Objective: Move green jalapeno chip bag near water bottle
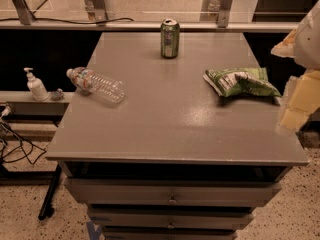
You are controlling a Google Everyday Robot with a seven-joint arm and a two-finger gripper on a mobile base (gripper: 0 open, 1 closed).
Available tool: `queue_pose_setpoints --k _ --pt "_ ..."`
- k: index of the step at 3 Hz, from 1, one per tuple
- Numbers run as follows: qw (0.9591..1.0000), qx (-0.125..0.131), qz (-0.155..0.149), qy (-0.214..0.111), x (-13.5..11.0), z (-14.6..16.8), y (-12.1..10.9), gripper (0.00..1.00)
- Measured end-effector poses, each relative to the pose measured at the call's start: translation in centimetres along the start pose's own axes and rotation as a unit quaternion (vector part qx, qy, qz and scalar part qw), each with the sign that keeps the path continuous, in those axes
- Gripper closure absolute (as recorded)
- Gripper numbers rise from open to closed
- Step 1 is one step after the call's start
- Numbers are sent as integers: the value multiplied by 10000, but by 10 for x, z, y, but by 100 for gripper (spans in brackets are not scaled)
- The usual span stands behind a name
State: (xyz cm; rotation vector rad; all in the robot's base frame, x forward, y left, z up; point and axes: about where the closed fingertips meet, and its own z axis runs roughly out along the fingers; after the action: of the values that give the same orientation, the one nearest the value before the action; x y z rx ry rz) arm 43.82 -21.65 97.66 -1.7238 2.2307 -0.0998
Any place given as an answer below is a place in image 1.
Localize clear plastic water bottle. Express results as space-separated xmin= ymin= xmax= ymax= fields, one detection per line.
xmin=66 ymin=67 xmax=125 ymax=104

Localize top grey drawer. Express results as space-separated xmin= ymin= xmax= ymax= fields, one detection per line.
xmin=65 ymin=178 xmax=281 ymax=207

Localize green jalapeno chip bag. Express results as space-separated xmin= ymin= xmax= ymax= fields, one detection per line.
xmin=203 ymin=68 xmax=281 ymax=97

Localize small crumpled wrapper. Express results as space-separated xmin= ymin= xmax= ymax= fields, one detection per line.
xmin=51 ymin=88 xmax=64 ymax=101

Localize black floor cables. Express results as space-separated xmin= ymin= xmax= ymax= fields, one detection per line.
xmin=0 ymin=104 xmax=48 ymax=167

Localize grey drawer cabinet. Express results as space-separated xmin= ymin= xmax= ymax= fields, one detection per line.
xmin=47 ymin=32 xmax=307 ymax=236

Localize green soda can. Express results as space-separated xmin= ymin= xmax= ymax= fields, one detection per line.
xmin=160 ymin=19 xmax=180 ymax=59

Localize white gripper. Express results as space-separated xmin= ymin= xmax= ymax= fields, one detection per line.
xmin=271 ymin=0 xmax=320 ymax=132

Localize black cable on ledge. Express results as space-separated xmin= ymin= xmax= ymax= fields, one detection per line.
xmin=0 ymin=16 xmax=135 ymax=26

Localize white pump sanitizer bottle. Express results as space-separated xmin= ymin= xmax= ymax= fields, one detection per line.
xmin=24 ymin=67 xmax=49 ymax=101

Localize black metal leg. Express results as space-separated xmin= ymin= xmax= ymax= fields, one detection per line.
xmin=38 ymin=165 xmax=62 ymax=221

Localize grey drawer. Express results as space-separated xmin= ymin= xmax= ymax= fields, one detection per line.
xmin=65 ymin=178 xmax=281 ymax=207
xmin=103 ymin=230 xmax=236 ymax=240
xmin=88 ymin=207 xmax=254 ymax=230

